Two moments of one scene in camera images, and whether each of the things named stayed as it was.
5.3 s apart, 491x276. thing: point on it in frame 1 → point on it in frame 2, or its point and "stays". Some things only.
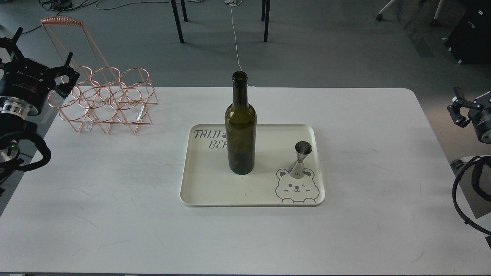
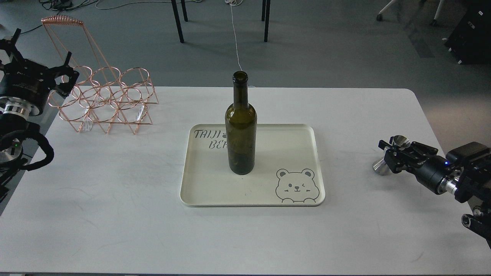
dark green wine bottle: x=241 y=128 stays
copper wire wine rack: x=93 y=92 stays
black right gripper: x=480 y=115 → x=430 y=171
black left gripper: x=25 y=84 stays
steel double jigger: x=297 y=170 → x=400 y=141
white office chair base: x=379 y=16 stays
